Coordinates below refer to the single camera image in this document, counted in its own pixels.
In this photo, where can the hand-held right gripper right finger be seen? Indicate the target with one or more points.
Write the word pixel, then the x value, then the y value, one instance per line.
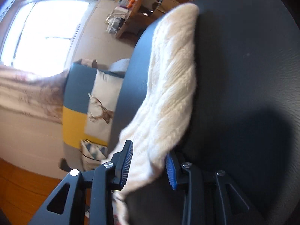
pixel 170 171

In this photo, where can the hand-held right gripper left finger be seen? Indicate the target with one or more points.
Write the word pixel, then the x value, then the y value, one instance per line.
pixel 125 166

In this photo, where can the cream knit sweater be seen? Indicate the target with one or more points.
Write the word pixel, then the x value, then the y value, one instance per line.
pixel 168 86

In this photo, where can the white triangle pattern pillow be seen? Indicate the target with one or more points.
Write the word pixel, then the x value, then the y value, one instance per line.
pixel 93 150

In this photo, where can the white deer print pillow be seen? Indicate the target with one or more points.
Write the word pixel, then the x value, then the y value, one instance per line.
pixel 105 84

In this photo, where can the grey yellow blue sofa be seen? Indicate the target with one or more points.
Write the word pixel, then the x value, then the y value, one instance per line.
pixel 79 84

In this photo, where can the patterned beige curtain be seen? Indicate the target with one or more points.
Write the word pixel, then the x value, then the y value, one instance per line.
pixel 28 91

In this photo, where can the cluster of jars and boxes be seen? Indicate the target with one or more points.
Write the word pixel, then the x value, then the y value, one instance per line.
pixel 114 21

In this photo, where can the wooden desk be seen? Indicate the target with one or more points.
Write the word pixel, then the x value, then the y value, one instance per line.
pixel 133 16

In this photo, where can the bright window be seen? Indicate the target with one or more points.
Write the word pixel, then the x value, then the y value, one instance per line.
pixel 46 28

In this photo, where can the brown paper bag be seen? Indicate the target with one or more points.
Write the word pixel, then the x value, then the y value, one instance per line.
pixel 166 3

